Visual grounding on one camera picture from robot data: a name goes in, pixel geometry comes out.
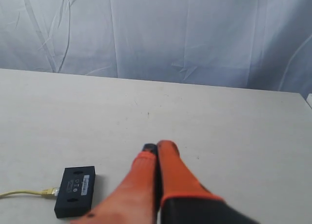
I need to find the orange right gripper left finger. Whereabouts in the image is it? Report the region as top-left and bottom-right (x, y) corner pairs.
(71, 144), (156, 224)

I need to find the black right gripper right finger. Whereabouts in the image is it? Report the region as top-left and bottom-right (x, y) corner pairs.
(157, 140), (257, 224)

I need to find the yellow ethernet cable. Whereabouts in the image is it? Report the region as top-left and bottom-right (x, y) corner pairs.
(0, 186), (60, 200)

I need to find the grey backdrop curtain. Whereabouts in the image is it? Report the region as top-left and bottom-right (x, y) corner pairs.
(0, 0), (312, 96)

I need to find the black network switch box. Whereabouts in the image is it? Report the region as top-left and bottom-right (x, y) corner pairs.
(54, 166), (96, 219)

